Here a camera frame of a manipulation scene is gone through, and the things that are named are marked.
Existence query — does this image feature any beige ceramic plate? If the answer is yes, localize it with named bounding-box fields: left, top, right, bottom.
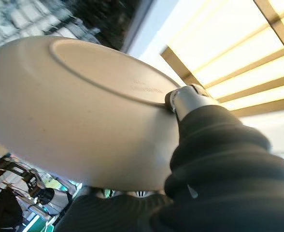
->
left=0, top=35, right=189, bottom=192

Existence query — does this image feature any black silver robot right hand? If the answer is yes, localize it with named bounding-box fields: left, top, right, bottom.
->
left=55, top=83, right=284, bottom=232

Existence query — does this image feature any yellow panel window dark frame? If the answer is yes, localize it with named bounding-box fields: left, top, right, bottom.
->
left=160, top=0, right=284, bottom=118

